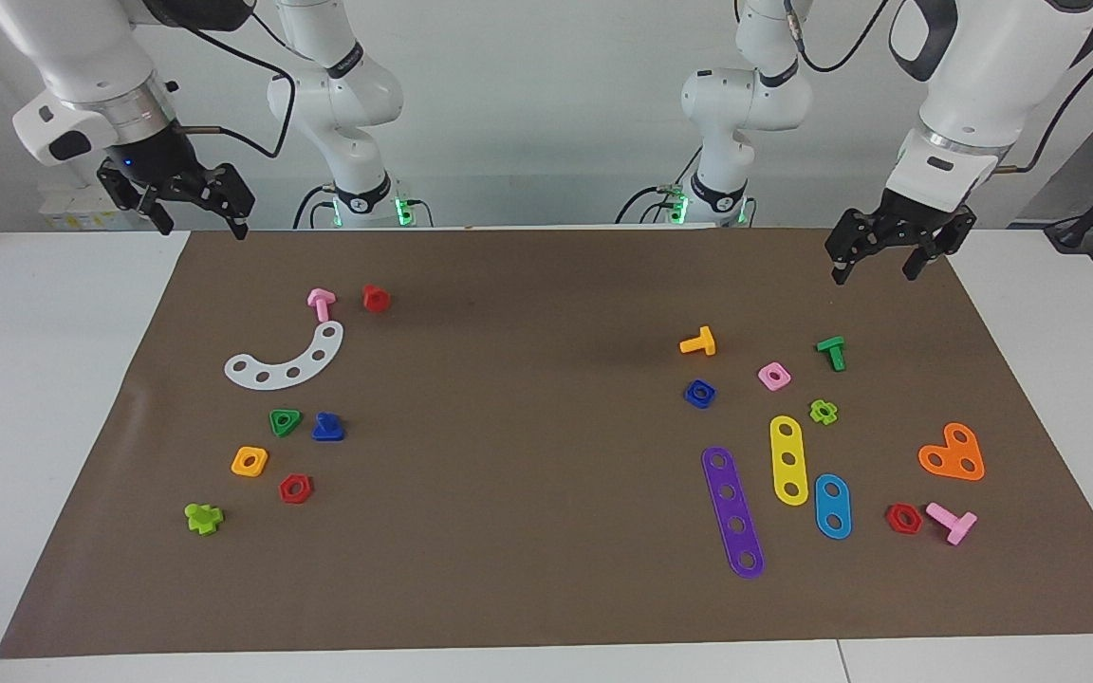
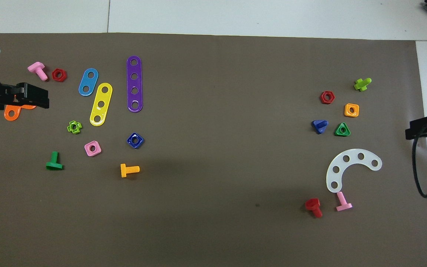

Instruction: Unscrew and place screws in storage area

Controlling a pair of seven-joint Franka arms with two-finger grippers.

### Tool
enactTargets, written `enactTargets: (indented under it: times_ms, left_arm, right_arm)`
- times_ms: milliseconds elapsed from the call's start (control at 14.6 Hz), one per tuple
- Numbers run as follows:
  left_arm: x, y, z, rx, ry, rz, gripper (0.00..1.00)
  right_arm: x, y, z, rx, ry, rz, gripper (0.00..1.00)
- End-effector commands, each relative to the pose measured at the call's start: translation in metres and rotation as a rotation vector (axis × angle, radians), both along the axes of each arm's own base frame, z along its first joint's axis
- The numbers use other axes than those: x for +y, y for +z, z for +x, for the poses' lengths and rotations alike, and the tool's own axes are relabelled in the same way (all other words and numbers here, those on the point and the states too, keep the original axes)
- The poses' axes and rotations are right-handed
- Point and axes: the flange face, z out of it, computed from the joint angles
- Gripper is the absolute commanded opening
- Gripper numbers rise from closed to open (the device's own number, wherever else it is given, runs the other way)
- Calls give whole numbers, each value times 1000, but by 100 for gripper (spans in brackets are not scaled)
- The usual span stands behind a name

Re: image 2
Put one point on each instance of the blue triangle-head bolt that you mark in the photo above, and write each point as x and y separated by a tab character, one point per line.
317	126

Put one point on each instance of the blue square nut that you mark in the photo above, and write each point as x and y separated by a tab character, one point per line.
135	146

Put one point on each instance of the pink plastic bolt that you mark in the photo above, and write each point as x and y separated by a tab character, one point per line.
37	68
343	204

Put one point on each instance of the orange heart-shaped plate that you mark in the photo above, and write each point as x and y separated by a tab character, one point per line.
6	115

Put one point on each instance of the red hex nut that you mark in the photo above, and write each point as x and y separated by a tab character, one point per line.
322	97
54	75

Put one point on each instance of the lime green cross nut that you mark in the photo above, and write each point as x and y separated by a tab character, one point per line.
69	127

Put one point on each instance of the blue two-hole plate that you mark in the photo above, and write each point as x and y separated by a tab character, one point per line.
88	82

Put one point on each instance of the white curved five-hole plate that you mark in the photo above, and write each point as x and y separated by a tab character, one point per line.
353	156

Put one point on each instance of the lime clover nut left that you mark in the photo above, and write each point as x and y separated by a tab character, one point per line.
361	85

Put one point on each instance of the orange square nut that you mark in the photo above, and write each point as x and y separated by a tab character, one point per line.
346	110

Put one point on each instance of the yellow three-hole plate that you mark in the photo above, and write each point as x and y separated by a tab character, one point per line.
103	97

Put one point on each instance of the green plastic bolt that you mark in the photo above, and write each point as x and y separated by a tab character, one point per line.
54	165

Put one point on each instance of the green triangle nut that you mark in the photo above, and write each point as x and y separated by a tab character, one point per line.
337	133

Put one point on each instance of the pink square nut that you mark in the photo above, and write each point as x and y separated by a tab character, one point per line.
87	151

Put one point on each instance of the purple four-hole plate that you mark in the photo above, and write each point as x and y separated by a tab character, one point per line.
134	83

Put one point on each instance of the orange plastic bolt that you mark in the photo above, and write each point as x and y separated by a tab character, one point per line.
124	170

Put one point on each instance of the red plastic bolt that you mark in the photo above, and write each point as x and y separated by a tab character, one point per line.
313	204

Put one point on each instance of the brown table mat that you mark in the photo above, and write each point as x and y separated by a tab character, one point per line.
217	111

